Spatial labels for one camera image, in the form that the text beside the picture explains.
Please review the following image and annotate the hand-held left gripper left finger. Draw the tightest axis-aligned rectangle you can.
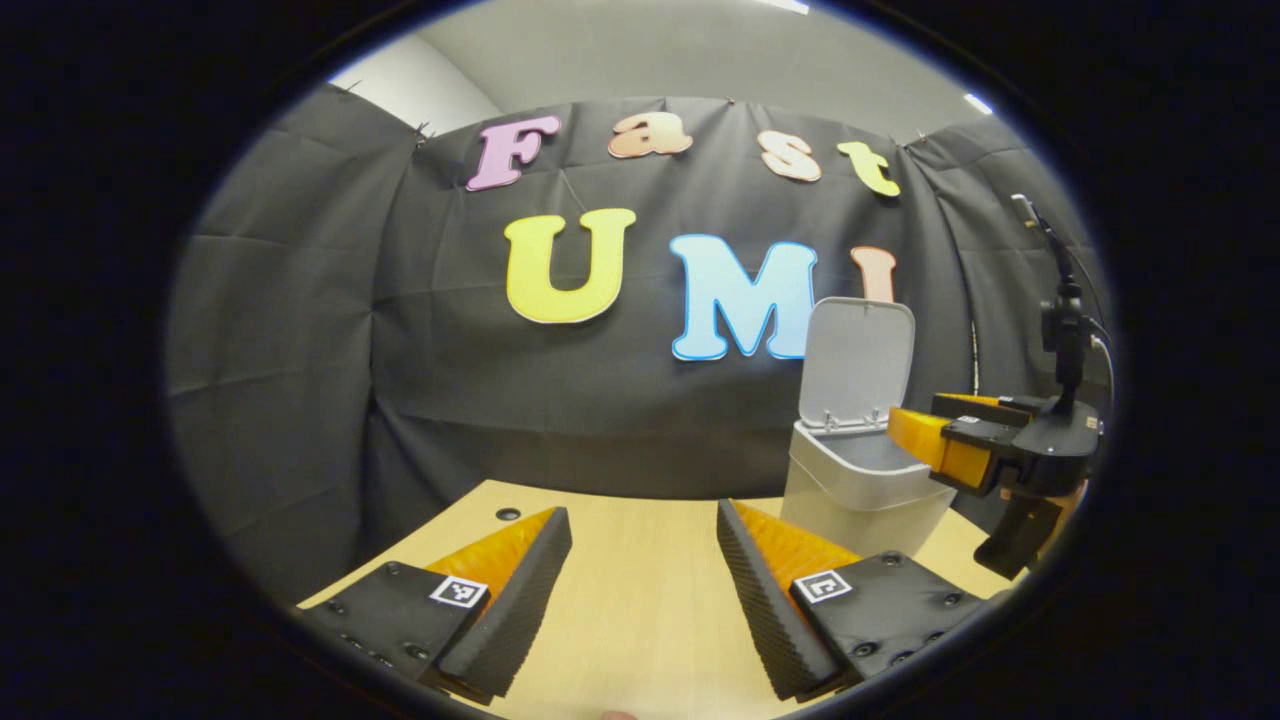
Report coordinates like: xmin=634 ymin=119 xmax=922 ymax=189
xmin=295 ymin=505 xmax=574 ymax=706

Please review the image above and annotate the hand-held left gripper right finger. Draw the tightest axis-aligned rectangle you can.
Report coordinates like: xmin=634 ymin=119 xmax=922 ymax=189
xmin=716 ymin=497 xmax=991 ymax=701

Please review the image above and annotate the white desktop garbage bin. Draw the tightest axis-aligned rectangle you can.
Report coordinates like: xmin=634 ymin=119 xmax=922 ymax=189
xmin=780 ymin=297 xmax=956 ymax=558

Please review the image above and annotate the wooden desktop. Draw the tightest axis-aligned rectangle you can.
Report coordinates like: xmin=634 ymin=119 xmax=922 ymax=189
xmin=300 ymin=480 xmax=1016 ymax=720

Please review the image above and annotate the black backdrop cloth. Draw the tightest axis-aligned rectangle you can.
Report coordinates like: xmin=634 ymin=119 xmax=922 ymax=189
xmin=165 ymin=80 xmax=1116 ymax=606

